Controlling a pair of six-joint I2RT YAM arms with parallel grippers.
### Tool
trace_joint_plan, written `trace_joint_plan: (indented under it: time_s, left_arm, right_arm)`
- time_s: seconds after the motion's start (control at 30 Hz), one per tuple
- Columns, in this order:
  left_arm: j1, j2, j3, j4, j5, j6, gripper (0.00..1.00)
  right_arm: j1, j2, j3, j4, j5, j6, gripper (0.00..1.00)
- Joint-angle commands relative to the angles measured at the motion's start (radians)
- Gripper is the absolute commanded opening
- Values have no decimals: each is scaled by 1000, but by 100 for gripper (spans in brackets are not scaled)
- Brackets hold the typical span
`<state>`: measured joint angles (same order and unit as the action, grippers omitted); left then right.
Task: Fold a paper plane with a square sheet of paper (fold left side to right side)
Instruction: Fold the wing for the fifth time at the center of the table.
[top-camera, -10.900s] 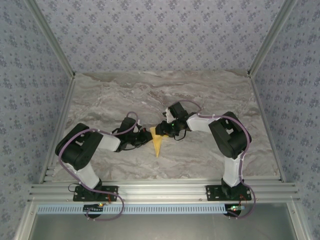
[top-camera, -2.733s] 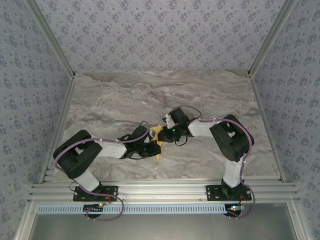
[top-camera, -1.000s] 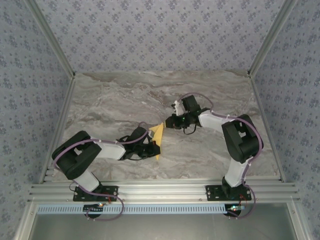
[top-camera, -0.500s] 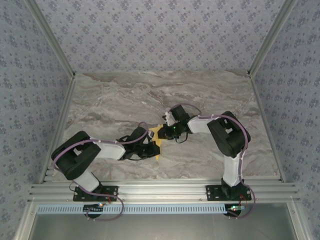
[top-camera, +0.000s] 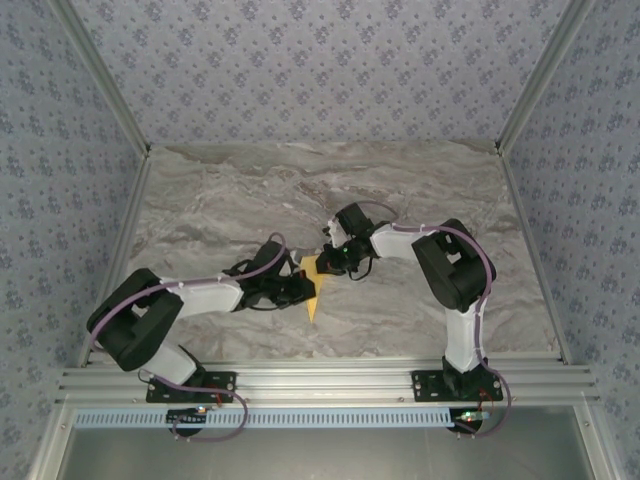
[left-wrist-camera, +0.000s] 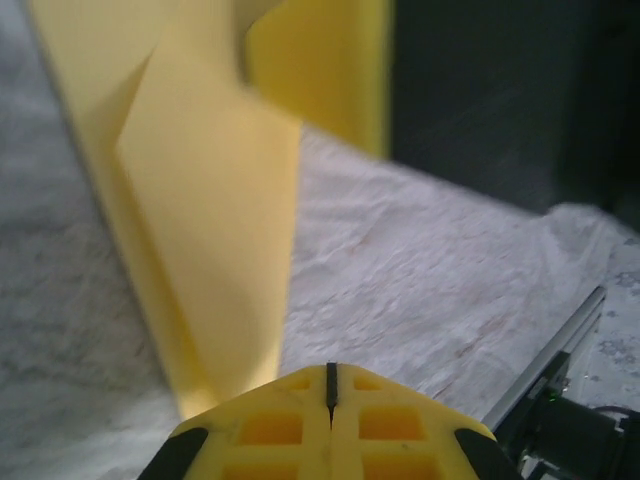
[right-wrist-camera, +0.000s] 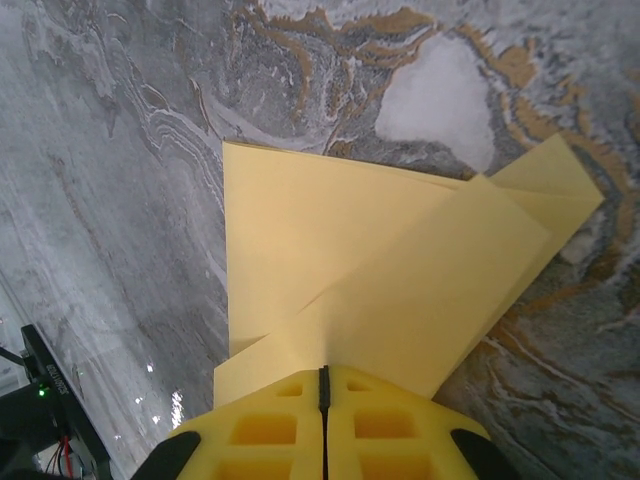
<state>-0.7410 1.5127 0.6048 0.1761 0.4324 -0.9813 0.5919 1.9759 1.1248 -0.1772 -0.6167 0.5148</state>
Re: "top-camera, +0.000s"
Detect grey metal panel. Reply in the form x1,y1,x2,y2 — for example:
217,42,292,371
62,424,599,480

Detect slotted pale blue cable duct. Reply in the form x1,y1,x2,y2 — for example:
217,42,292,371
73,407,476,430

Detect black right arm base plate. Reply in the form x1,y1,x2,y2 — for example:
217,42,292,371
409,368,504,402

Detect aluminium frame post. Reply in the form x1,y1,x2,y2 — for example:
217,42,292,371
48,0,153,157
493,0,599,156

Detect aluminium frame bar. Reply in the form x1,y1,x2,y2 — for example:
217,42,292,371
29,404,76,480
574,404,619,480

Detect aluminium table side rail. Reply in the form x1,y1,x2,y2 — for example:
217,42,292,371
77,149,154,369
497,147,574,366

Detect wide aluminium mounting rail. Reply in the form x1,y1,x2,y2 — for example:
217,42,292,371
55,351,602,407

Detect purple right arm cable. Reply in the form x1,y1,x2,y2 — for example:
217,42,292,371
357,199,512,439

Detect small controller board with LEDs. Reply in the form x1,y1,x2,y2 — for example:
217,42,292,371
452,408,494,432
166,405,210,430

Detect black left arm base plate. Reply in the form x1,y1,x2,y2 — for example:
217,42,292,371
144,369,239,404

